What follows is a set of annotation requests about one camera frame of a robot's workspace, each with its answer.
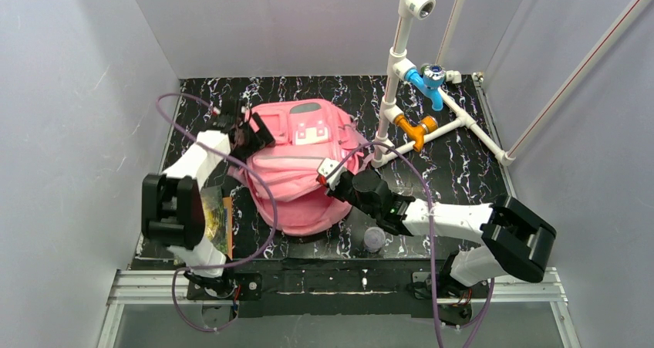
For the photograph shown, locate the pink student backpack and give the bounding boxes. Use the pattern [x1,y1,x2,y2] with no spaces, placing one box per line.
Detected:
[229,99,365,236]

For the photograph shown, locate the green gold book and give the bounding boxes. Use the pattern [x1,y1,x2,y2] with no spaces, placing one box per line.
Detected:
[200,186,234,259]

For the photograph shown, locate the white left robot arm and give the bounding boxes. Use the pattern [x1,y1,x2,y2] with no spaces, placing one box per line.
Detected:
[141,102,275,280]

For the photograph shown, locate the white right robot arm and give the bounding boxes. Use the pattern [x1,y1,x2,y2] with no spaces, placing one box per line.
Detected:
[317,170,557,291]

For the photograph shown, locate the orange pipe fitting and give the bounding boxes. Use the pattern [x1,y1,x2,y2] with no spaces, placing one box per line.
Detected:
[393,114,438,152]

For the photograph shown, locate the blue pipe valve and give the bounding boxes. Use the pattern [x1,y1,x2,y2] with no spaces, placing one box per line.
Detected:
[404,64,446,112]

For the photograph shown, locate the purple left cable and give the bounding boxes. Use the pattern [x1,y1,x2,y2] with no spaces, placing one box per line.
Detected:
[155,93,279,334]

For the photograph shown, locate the purple cable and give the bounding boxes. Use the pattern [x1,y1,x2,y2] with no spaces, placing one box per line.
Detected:
[324,140,496,348]
[155,93,279,334]

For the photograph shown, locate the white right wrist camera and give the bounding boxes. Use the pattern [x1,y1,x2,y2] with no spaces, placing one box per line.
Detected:
[316,158,346,190]

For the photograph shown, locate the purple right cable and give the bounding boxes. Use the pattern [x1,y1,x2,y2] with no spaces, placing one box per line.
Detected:
[324,140,496,348]

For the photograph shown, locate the white PVC pipe frame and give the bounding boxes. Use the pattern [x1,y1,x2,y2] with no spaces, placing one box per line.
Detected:
[372,0,505,167]

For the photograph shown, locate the aluminium frame rail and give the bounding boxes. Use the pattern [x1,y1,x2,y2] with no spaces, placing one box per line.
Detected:
[97,268,581,347]

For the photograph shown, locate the white wall conduit pipe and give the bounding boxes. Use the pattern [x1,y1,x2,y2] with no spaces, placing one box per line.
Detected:
[499,0,653,167]

